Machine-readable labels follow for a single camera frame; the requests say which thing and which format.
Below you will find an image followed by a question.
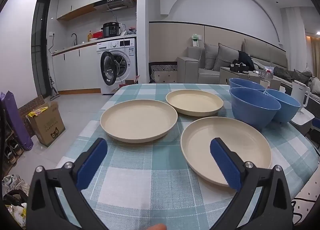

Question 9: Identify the white washing machine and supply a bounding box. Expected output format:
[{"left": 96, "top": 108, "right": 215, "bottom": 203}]
[{"left": 96, "top": 38, "right": 138, "bottom": 95}]

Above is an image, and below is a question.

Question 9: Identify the beige dotted cushion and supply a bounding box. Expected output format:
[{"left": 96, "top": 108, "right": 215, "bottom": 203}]
[{"left": 154, "top": 71, "right": 178, "bottom": 83}]

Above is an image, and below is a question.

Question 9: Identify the white dotted rug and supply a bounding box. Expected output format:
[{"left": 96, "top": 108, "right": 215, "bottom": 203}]
[{"left": 292, "top": 177, "right": 320, "bottom": 230}]

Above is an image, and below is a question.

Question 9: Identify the dark glass door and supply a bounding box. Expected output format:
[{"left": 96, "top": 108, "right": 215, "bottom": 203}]
[{"left": 31, "top": 0, "right": 52, "bottom": 98}]

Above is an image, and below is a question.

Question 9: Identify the brown patterned box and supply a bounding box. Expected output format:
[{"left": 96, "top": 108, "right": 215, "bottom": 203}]
[{"left": 17, "top": 95, "right": 45, "bottom": 120}]

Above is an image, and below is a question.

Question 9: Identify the wooden shoe rack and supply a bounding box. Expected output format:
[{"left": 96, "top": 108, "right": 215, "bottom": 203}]
[{"left": 0, "top": 120, "right": 20, "bottom": 178}]

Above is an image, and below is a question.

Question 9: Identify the beige plate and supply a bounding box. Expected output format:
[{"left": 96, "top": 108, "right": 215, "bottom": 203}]
[
  {"left": 180, "top": 117, "right": 272, "bottom": 187},
  {"left": 100, "top": 99, "right": 178, "bottom": 143},
  {"left": 166, "top": 89, "right": 224, "bottom": 117}
]

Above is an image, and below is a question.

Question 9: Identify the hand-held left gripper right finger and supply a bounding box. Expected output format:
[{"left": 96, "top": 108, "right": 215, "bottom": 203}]
[{"left": 209, "top": 137, "right": 294, "bottom": 230}]

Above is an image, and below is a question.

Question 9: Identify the cat print cardboard box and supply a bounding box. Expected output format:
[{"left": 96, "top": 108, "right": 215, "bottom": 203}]
[{"left": 26, "top": 101, "right": 66, "bottom": 147}]

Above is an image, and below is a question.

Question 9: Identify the purple bag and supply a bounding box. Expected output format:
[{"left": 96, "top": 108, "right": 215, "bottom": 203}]
[{"left": 0, "top": 91, "right": 34, "bottom": 151}]

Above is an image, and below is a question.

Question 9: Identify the white electric kettle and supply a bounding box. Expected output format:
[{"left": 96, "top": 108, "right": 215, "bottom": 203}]
[{"left": 290, "top": 80, "right": 311, "bottom": 113}]

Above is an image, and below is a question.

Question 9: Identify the teal checked tablecloth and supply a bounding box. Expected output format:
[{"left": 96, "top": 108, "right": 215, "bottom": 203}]
[{"left": 56, "top": 83, "right": 319, "bottom": 230}]

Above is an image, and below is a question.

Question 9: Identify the stick vacuum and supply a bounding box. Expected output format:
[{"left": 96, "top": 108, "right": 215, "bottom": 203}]
[{"left": 49, "top": 76, "right": 59, "bottom": 100}]

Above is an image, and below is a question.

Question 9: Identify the black white striped cushion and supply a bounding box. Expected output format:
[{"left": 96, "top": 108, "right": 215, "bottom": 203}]
[{"left": 149, "top": 62, "right": 178, "bottom": 71}]

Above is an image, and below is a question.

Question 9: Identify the black pressure cooker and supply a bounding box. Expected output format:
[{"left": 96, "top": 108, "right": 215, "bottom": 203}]
[{"left": 101, "top": 22, "right": 122, "bottom": 38}]

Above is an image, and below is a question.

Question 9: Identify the blue bowl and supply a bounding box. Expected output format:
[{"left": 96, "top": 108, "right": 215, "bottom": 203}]
[
  {"left": 229, "top": 87, "right": 282, "bottom": 129},
  {"left": 265, "top": 89, "right": 302, "bottom": 123},
  {"left": 229, "top": 78, "right": 266, "bottom": 93}
]

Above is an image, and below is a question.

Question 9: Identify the grey side cabinet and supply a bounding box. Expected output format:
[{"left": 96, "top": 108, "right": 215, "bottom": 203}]
[{"left": 219, "top": 67, "right": 263, "bottom": 85}]

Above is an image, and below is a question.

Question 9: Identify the shoe rack with shoes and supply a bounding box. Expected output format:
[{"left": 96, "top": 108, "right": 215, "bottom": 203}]
[{"left": 2, "top": 140, "right": 22, "bottom": 164}]

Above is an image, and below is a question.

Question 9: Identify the range hood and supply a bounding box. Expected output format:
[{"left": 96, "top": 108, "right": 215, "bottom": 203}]
[{"left": 94, "top": 0, "right": 134, "bottom": 11}]

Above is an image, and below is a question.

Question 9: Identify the white kitchen base cabinet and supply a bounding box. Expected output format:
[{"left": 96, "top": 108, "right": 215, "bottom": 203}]
[{"left": 52, "top": 42, "right": 102, "bottom": 94}]

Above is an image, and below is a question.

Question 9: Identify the red cardboard box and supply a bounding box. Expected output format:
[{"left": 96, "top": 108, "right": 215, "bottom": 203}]
[{"left": 125, "top": 75, "right": 140, "bottom": 85}]

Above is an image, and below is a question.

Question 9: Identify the green wall plug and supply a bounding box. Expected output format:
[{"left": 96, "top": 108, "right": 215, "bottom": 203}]
[{"left": 191, "top": 33, "right": 202, "bottom": 47}]

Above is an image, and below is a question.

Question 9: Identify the black jacket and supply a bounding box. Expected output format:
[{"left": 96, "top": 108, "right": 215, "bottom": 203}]
[{"left": 237, "top": 51, "right": 255, "bottom": 70}]

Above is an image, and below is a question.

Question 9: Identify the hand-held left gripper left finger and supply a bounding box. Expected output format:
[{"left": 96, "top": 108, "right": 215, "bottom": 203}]
[{"left": 26, "top": 137, "right": 110, "bottom": 230}]

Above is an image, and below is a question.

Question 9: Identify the grey sofa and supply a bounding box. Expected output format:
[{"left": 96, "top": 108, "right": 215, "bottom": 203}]
[{"left": 177, "top": 38, "right": 320, "bottom": 88}]

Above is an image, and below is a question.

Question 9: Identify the grey sofa cushion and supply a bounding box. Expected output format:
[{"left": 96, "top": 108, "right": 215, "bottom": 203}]
[
  {"left": 204, "top": 42, "right": 220, "bottom": 70},
  {"left": 213, "top": 43, "right": 240, "bottom": 71}
]

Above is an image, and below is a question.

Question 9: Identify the dark grey blanket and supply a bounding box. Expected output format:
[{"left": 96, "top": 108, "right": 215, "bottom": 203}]
[{"left": 274, "top": 66, "right": 313, "bottom": 83}]

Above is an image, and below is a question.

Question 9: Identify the black open box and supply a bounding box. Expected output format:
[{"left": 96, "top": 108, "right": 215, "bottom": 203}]
[{"left": 230, "top": 63, "right": 249, "bottom": 73}]

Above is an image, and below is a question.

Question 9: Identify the white plastic bag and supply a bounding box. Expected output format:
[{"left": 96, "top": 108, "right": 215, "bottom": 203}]
[{"left": 1, "top": 175, "right": 30, "bottom": 228}]

